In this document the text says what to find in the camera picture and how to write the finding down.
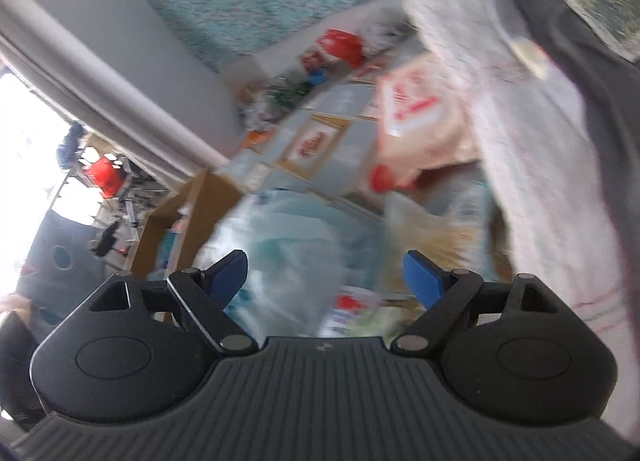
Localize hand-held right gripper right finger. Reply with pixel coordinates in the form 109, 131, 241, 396
391, 250, 561, 356

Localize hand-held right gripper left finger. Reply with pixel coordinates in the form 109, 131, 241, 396
90, 250, 253, 357

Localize cardboard box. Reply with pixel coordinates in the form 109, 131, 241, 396
131, 168, 251, 278

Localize clear plastic bag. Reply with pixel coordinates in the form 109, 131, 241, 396
195, 188, 416, 338

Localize person's left forearm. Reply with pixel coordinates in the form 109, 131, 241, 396
0, 293, 32, 315

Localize yellowish plastic packet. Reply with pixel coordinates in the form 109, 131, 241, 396
389, 191, 502, 283

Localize blue tissue packet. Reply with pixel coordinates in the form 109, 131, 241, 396
154, 228, 184, 273

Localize pale green packet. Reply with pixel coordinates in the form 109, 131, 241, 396
320, 286, 417, 340

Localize cluttered metal rack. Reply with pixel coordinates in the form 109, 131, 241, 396
95, 161, 168, 262

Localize dark grey fabric box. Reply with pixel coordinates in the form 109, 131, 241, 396
17, 211, 127, 337

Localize red plastic crate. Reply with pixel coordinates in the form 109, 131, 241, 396
82, 155, 126, 198

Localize white cloth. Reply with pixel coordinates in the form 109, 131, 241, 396
402, 0, 637, 437

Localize red white tissue pack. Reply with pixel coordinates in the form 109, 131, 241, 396
370, 54, 482, 193

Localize green bottles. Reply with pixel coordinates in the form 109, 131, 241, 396
270, 81, 311, 108

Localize white curtain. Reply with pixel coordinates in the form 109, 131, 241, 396
0, 0, 241, 182

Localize blue hanging clothing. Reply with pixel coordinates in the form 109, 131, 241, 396
55, 124, 87, 167

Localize red white small box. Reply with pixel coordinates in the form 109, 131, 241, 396
299, 48, 326, 73

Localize red plastic jug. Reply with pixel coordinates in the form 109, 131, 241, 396
317, 28, 366, 68

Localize dark grey cloth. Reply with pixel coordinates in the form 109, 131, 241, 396
505, 0, 640, 292

